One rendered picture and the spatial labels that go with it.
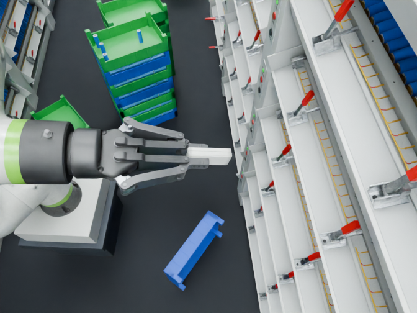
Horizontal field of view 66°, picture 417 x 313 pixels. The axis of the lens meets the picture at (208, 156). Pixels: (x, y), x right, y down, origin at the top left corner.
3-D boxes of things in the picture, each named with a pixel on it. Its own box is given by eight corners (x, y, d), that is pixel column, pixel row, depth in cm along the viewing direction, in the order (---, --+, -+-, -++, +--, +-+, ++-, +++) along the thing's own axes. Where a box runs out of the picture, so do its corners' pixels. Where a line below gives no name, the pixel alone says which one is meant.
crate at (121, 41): (104, 73, 135) (98, 59, 128) (90, 45, 144) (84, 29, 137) (169, 50, 142) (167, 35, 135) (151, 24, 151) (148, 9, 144)
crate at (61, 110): (36, 121, 182) (29, 112, 175) (67, 103, 189) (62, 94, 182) (61, 155, 171) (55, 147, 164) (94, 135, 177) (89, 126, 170)
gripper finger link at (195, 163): (177, 156, 49) (178, 174, 48) (209, 158, 50) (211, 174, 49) (175, 161, 50) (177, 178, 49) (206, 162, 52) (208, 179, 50)
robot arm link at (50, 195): (22, 202, 111) (-10, 177, 95) (56, 169, 118) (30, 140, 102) (48, 221, 108) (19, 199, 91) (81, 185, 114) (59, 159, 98)
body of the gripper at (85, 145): (79, 142, 52) (138, 144, 54) (73, 190, 48) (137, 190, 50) (72, 113, 46) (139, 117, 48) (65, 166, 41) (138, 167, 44)
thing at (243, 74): (251, 136, 121) (241, 117, 109) (229, 31, 151) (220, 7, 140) (304, 122, 116) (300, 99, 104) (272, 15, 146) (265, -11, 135)
